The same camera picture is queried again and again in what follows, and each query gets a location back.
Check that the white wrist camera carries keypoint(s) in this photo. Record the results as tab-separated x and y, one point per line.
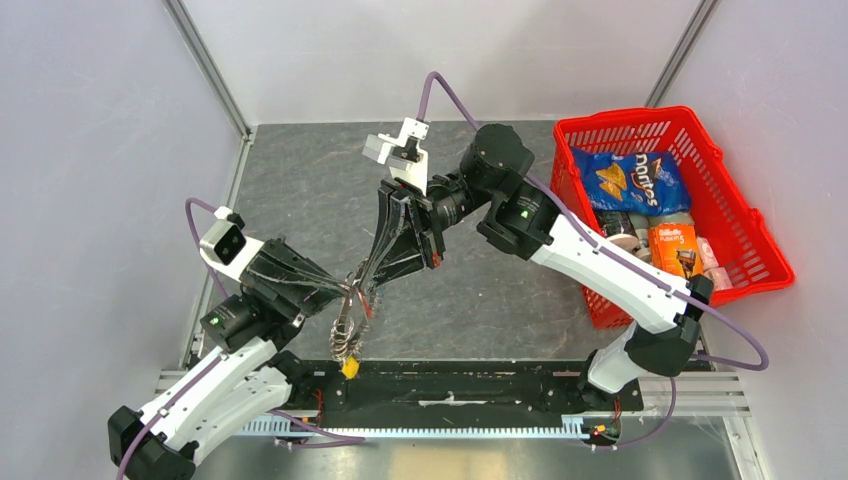
402	154
225	238

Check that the red plastic basket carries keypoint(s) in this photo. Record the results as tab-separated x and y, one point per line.
736	231

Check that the slotted cable duct rail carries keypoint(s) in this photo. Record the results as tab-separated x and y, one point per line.
570	428

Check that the grey deodorant bottle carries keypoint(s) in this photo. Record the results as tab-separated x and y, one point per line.
617	227

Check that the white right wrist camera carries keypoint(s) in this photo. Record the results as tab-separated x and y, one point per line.
402	154

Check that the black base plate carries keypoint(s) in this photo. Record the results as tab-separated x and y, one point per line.
450	394

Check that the red key tag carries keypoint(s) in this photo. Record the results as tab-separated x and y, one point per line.
368	312

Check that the blue Doritos chip bag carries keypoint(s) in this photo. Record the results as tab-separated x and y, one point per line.
645	183

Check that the yellow key tag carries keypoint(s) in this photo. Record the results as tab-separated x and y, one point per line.
350	368

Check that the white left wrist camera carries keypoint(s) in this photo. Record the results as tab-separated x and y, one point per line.
225	238

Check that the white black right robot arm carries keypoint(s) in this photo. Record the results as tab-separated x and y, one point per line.
523	220

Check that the pink white small packet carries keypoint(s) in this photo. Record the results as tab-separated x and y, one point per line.
711	267

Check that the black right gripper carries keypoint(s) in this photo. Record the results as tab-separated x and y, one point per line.
407	234

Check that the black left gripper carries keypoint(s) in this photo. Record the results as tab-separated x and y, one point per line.
291	280

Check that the steel disc with keyrings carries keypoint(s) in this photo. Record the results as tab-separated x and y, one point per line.
351	325

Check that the orange Gillette razor box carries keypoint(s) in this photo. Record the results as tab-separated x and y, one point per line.
676	258

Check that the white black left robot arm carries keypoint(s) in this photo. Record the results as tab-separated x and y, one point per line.
247	374

